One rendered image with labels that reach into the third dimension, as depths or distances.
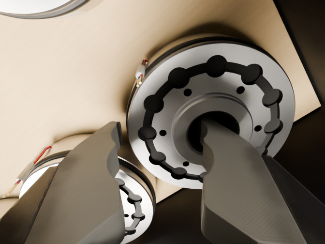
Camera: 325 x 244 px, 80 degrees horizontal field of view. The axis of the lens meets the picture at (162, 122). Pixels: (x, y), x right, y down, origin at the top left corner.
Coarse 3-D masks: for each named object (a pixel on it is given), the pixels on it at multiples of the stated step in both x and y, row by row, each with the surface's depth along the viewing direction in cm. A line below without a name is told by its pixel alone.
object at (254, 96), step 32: (160, 64) 10; (192, 64) 10; (224, 64) 10; (256, 64) 10; (160, 96) 11; (192, 96) 11; (256, 96) 11; (288, 96) 11; (128, 128) 12; (160, 128) 12; (256, 128) 12; (288, 128) 12; (160, 160) 13
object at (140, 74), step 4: (144, 60) 12; (140, 64) 11; (144, 64) 11; (140, 68) 9; (144, 68) 10; (136, 72) 9; (140, 72) 9; (144, 72) 9; (136, 76) 9; (140, 76) 9; (140, 80) 8
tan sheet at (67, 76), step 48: (144, 0) 11; (192, 0) 11; (240, 0) 11; (0, 48) 12; (48, 48) 12; (96, 48) 12; (144, 48) 13; (288, 48) 13; (0, 96) 14; (48, 96) 14; (96, 96) 14; (0, 144) 16; (48, 144) 16; (0, 192) 18
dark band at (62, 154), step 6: (48, 156) 14; (54, 156) 13; (60, 156) 13; (42, 162) 13; (120, 162) 14; (126, 162) 14; (132, 168) 14; (138, 174) 14; (24, 180) 14; (144, 180) 14; (150, 186) 15
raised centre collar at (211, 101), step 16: (208, 96) 10; (224, 96) 10; (192, 112) 11; (208, 112) 11; (224, 112) 11; (240, 112) 11; (176, 128) 11; (240, 128) 11; (176, 144) 12; (192, 144) 12; (192, 160) 12
